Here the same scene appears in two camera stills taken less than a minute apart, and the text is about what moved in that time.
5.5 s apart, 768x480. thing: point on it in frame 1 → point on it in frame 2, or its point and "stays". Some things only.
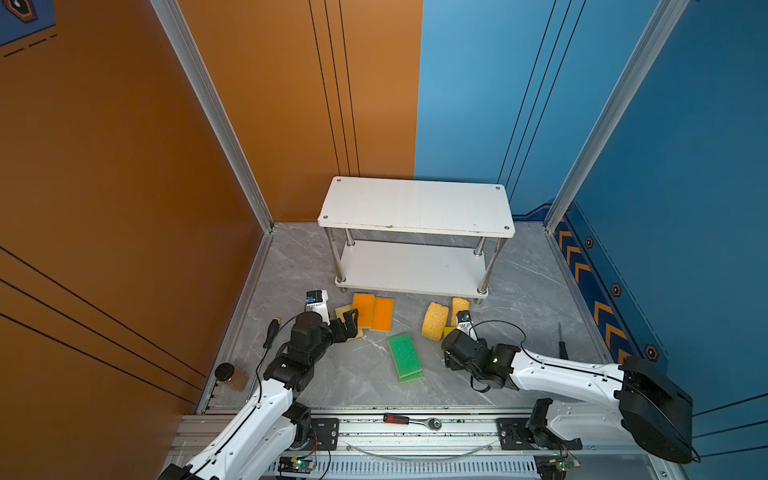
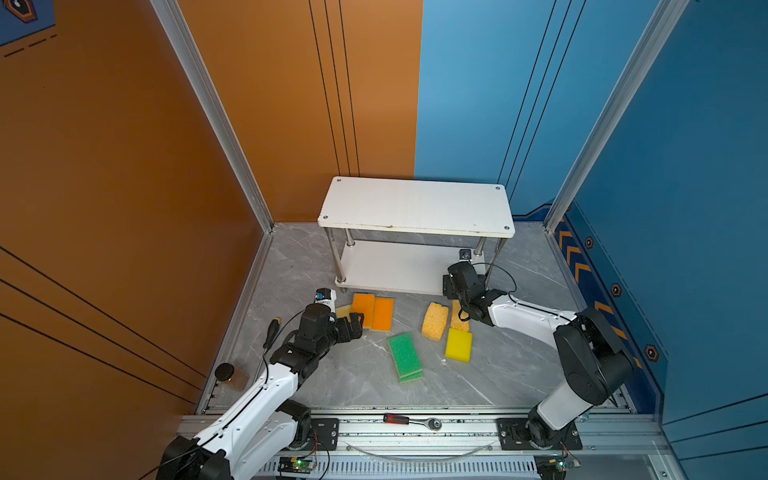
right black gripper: (450, 363) → (448, 288)
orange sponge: (365, 305) stays
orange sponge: (383, 314) stays
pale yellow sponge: (339, 315) stays
